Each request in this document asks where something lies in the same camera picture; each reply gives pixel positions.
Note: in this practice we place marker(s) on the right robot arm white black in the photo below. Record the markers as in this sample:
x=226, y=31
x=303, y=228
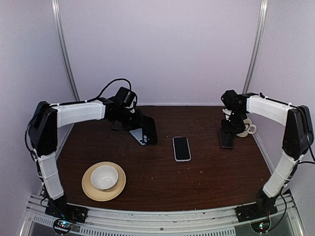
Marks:
x=297, y=138

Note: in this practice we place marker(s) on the circuit board with leds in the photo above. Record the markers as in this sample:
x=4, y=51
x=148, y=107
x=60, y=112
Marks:
x=261, y=226
x=61, y=226

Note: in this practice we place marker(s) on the dark purple smartphone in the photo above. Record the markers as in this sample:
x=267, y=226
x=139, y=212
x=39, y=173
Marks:
x=226, y=140

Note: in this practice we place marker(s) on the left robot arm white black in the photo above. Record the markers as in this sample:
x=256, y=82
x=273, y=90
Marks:
x=42, y=130

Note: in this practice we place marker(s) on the aluminium frame post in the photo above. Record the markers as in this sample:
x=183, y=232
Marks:
x=260, y=28
x=62, y=42

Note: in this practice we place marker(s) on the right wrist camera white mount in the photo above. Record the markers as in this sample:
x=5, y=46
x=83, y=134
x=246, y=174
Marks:
x=226, y=113

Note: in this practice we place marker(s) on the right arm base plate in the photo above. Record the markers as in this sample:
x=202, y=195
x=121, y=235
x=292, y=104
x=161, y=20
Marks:
x=252, y=212

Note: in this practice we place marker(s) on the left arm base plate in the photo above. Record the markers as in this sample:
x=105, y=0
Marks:
x=61, y=209

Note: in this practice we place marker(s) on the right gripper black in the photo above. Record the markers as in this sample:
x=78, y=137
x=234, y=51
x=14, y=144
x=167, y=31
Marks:
x=227, y=129

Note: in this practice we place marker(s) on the front aluminium rail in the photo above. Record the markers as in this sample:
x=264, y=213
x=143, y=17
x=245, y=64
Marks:
x=208, y=222

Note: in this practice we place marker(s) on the cream ribbed mug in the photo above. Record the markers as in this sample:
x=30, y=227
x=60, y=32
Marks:
x=250, y=128

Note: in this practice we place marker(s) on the right circuit board with leds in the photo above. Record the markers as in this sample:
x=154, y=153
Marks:
x=261, y=226

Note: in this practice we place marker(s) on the left aluminium frame post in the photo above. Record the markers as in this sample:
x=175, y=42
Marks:
x=62, y=42

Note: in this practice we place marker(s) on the white ceramic bowl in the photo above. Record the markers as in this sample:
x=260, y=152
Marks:
x=104, y=177

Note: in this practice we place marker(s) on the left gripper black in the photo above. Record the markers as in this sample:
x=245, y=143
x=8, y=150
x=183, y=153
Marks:
x=138, y=124

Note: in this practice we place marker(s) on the tan round plate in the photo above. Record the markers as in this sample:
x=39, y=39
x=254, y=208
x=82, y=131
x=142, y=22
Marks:
x=103, y=195

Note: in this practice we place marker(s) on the black smartphone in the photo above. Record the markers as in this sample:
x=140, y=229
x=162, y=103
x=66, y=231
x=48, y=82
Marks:
x=181, y=149

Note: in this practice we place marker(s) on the right aluminium frame post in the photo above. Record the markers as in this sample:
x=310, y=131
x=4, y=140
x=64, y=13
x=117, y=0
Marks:
x=260, y=28

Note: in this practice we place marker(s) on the light blue phone case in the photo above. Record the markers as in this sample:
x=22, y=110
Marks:
x=139, y=136

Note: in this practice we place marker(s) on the left circuit board with leds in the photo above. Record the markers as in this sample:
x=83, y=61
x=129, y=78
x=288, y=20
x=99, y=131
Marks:
x=61, y=226

